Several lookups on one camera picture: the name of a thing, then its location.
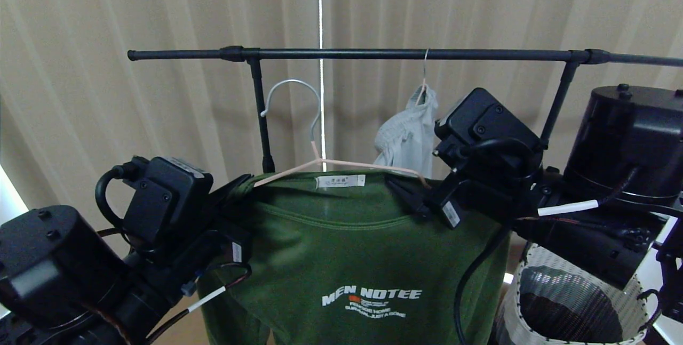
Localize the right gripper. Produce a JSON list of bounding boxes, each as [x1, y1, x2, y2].
[[384, 166, 665, 291]]

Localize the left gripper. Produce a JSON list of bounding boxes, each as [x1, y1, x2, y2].
[[125, 173, 255, 306]]

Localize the pale grey shorts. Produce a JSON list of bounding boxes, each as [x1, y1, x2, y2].
[[373, 85, 440, 178]]

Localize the green garment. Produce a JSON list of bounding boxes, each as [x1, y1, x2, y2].
[[196, 170, 512, 345]]

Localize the black clothes rack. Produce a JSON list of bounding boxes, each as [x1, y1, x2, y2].
[[127, 45, 683, 175]]

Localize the white laundry basket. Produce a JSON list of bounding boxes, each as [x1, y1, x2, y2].
[[492, 243, 663, 345]]

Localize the beige curtain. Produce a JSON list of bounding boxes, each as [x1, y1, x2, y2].
[[0, 0, 683, 260]]

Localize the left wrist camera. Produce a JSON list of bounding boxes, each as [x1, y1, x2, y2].
[[94, 155, 215, 254]]

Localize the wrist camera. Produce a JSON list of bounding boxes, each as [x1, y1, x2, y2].
[[433, 87, 546, 181], [94, 155, 215, 254]]

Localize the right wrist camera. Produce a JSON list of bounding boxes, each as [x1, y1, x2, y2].
[[433, 87, 546, 181]]

